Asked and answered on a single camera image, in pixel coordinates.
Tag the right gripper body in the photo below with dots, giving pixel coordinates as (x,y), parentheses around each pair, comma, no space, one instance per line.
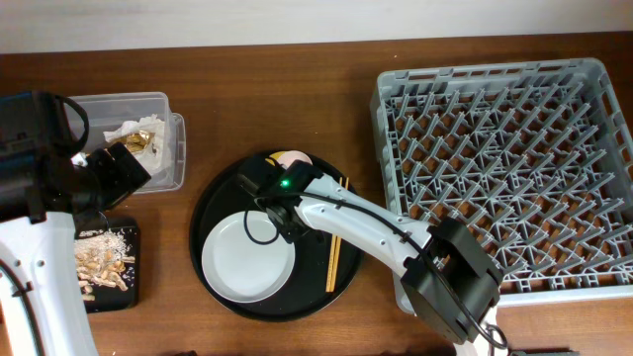
(288,228)

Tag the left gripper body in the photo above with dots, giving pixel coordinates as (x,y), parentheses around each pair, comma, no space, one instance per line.
(112,180)

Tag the pink cup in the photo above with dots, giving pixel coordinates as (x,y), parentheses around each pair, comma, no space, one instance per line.
(287,158)

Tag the gold foil wrapper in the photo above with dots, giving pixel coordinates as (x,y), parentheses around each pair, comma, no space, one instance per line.
(135,142)

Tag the white tissue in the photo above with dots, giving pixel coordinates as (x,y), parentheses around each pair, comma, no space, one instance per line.
(150,158)

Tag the grey round plate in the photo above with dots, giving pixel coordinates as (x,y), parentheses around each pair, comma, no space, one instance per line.
(244,260)

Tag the food scraps and rice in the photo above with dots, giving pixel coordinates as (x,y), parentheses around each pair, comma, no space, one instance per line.
(103,259)

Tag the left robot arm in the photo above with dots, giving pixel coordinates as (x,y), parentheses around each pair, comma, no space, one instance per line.
(42,193)

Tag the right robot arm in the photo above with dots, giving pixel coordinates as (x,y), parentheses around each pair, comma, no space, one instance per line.
(452,283)

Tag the grey plastic dishwasher rack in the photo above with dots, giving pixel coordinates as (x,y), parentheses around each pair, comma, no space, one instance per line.
(535,158)

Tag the clear plastic bin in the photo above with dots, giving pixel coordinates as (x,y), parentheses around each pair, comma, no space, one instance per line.
(113,117)

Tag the wooden chopstick left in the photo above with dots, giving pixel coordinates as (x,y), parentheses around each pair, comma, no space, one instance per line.
(331,262)

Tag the wooden chopstick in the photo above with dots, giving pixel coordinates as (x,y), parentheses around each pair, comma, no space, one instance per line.
(331,262)
(337,257)

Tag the black rectangular tray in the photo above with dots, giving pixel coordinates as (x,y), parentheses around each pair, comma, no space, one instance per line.
(116,301)

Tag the wooden chopstick right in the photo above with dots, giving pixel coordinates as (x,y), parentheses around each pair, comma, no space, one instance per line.
(337,257)

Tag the round black serving tray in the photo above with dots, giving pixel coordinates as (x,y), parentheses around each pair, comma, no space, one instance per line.
(304,293)

